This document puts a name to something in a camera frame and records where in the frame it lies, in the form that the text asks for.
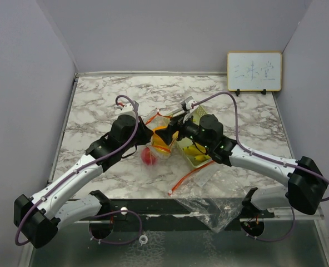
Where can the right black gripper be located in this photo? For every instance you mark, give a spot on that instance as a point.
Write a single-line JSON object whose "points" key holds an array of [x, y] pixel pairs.
{"points": [[177, 124]]}

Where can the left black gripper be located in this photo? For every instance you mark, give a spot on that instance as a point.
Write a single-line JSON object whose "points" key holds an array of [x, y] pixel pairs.
{"points": [[146, 133]]}

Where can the orange yellow bell pepper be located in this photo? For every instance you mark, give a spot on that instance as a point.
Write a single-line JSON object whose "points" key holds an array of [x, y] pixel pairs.
{"points": [[159, 145]]}

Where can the red apple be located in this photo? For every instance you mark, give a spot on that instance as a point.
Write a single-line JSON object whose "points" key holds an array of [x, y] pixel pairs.
{"points": [[148, 157]]}

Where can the green plastic basket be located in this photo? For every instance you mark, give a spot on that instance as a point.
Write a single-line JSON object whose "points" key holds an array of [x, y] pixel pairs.
{"points": [[179, 145]]}

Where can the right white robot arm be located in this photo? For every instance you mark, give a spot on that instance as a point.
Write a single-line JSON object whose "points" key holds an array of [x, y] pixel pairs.
{"points": [[302, 182]]}

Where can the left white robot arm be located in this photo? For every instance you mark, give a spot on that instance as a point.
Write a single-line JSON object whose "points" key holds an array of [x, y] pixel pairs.
{"points": [[40, 216]]}

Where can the yellow banana bunch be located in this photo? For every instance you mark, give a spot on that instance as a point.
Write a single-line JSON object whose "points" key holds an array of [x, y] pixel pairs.
{"points": [[198, 152]]}

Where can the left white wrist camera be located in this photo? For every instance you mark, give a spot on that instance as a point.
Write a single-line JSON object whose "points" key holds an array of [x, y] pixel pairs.
{"points": [[128, 109]]}

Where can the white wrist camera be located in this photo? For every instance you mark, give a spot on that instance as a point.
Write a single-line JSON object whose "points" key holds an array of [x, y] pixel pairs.
{"points": [[188, 105], [128, 109]]}

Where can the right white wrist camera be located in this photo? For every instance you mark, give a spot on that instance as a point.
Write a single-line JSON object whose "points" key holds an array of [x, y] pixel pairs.
{"points": [[188, 105]]}

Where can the black mounting rail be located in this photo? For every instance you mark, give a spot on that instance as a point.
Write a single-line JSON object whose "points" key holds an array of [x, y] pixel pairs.
{"points": [[131, 215]]}

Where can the small whiteboard wooden frame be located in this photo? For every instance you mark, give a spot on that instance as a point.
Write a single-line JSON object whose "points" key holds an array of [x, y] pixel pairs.
{"points": [[254, 71]]}

